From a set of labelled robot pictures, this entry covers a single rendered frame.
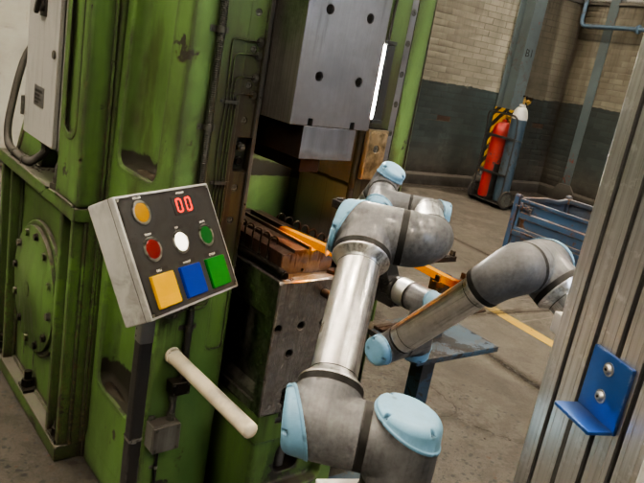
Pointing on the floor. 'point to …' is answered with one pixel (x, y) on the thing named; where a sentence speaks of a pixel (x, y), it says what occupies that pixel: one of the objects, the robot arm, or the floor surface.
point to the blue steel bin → (549, 221)
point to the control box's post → (144, 337)
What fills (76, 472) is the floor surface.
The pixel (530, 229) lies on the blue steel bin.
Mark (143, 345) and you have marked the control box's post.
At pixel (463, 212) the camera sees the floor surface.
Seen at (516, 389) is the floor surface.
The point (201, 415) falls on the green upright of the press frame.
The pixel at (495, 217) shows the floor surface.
